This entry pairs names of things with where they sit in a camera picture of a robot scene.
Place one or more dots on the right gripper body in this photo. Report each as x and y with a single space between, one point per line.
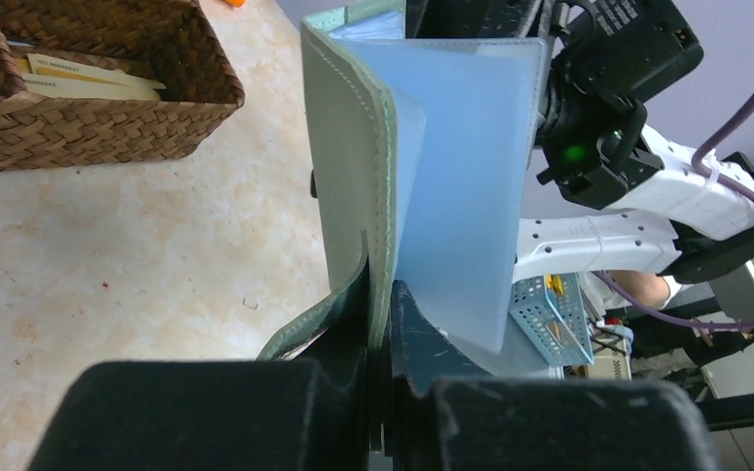
616 55

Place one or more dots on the green card holder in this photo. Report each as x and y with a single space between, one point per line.
419 151

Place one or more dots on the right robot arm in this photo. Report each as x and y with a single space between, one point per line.
642 206

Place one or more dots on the brown wicker divided basket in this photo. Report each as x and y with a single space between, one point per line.
168 41

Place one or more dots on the gold card in basket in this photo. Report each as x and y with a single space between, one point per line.
59 78

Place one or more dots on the person in background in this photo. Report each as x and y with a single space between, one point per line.
660 349

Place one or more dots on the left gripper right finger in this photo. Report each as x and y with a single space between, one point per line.
444 412

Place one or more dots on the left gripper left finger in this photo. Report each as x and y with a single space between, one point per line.
307 413

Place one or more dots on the blue perforated storage bin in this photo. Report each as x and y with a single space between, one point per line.
551 312

